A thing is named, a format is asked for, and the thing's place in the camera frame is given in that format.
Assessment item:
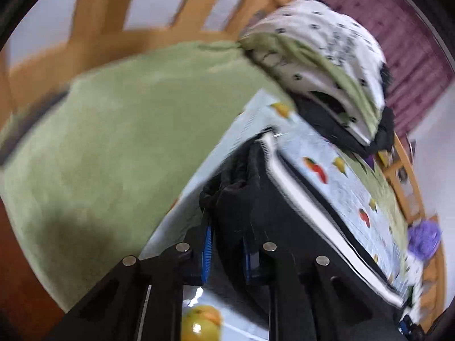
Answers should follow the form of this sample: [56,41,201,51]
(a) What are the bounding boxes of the fruit print bed sheet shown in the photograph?
[138,90,425,341]

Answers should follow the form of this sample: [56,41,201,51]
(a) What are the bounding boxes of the white dotted folded quilt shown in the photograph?
[237,0,390,147]

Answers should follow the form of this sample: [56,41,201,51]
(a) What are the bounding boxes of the maroon curtain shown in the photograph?
[294,0,453,139]

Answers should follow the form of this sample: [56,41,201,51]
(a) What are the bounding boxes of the black clothing pile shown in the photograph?
[291,66,398,156]

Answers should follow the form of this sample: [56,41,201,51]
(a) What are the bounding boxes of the purple plush toy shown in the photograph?
[406,218,443,261]

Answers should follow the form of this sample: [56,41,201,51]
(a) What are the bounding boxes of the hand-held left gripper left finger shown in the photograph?
[46,217,214,341]

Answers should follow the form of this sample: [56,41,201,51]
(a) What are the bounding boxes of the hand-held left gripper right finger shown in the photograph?
[243,234,404,341]

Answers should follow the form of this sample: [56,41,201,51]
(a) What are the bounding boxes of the wooden bed frame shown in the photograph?
[0,0,449,327]

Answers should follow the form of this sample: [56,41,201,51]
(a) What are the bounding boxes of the black pants with white waistband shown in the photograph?
[198,128,427,341]

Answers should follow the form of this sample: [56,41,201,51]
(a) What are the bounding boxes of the green blanket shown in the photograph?
[0,40,297,314]

